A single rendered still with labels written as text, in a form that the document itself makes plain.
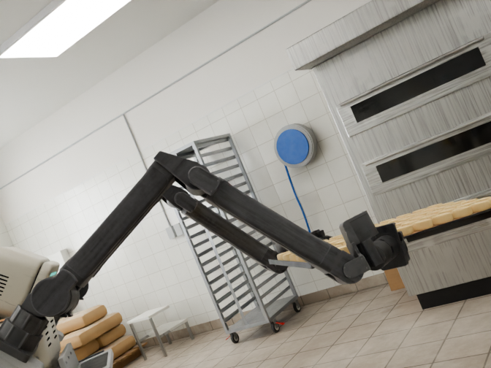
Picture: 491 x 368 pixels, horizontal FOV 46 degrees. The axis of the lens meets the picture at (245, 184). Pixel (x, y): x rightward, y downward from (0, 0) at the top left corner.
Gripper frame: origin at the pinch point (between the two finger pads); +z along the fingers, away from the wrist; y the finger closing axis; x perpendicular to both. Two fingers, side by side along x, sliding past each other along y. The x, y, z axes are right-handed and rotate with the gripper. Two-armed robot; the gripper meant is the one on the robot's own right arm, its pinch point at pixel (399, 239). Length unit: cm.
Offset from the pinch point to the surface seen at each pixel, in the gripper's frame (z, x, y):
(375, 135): 245, 79, 38
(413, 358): 174, 76, -91
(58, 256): 343, 543, 32
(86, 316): 288, 461, -41
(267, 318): 281, 233, -78
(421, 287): 252, 85, -70
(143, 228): 353, 404, 31
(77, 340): 262, 455, -59
